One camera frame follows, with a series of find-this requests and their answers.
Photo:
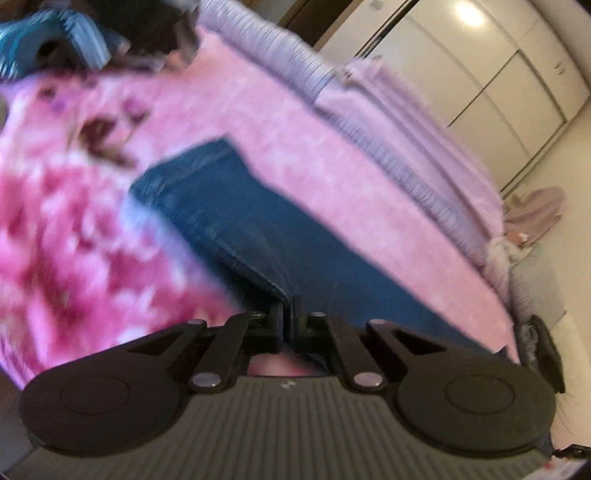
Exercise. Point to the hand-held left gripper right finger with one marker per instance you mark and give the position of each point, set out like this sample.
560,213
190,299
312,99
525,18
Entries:
300,325

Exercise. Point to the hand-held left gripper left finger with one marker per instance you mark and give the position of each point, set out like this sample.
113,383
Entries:
272,325

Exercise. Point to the blue jeans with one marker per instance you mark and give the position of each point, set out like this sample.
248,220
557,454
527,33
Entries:
258,230

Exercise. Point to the pink floral blanket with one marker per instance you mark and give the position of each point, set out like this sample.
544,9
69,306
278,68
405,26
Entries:
277,115

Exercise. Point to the pale pink cloth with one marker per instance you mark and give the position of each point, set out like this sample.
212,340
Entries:
415,138

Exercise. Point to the grey plaid cushion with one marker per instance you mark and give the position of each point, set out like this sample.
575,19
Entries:
531,286

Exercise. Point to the dark folded garment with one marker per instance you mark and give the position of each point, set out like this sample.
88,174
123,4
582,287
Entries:
547,350

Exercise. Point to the pink hanging cloth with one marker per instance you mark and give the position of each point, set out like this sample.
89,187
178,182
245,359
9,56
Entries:
538,207

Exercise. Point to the grey striped pillow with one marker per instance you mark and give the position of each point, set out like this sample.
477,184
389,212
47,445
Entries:
277,50

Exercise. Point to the cream padded headboard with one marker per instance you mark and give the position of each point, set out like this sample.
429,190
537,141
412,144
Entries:
575,360

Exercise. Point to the black garment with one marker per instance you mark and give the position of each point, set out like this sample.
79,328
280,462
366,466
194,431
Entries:
147,23

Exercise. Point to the white sliding wardrobe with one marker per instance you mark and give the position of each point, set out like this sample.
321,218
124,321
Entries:
508,69

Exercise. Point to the teal striped garment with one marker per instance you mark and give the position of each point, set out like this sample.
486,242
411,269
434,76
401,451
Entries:
27,37

